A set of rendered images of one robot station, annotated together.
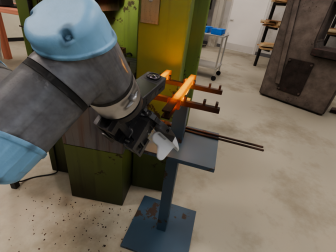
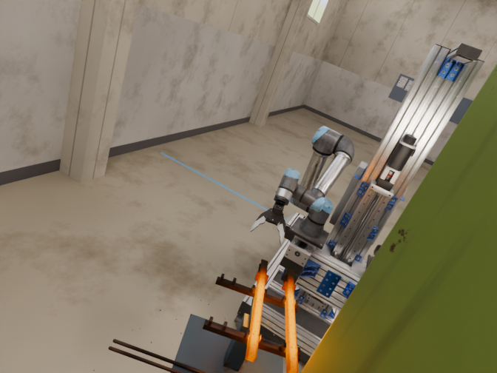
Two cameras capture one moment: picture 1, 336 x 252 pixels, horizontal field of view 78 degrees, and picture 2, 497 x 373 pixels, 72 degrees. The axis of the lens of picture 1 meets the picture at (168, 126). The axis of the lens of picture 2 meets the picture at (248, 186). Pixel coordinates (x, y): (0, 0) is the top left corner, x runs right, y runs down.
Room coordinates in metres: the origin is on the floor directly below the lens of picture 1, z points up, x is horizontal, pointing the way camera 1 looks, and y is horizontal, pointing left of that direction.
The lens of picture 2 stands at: (1.67, -0.46, 1.79)
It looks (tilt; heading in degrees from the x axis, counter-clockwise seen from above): 24 degrees down; 165
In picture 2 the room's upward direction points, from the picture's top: 22 degrees clockwise
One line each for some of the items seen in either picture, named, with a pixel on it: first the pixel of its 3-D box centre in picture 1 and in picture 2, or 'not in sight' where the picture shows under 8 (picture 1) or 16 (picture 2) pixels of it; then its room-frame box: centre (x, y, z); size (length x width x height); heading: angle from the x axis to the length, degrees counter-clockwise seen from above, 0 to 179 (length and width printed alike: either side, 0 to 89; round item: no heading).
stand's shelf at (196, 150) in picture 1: (176, 140); (231, 363); (0.85, -0.05, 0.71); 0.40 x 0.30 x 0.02; 78
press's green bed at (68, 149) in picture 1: (110, 152); not in sight; (1.27, 0.42, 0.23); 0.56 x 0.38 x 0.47; 176
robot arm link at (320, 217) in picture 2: not in sight; (320, 208); (-0.07, 0.48, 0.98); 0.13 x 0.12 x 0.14; 54
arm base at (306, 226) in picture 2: not in sight; (313, 224); (-0.07, 0.49, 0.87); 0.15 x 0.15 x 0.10
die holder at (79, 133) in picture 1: (109, 98); not in sight; (1.27, 0.42, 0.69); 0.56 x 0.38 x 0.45; 176
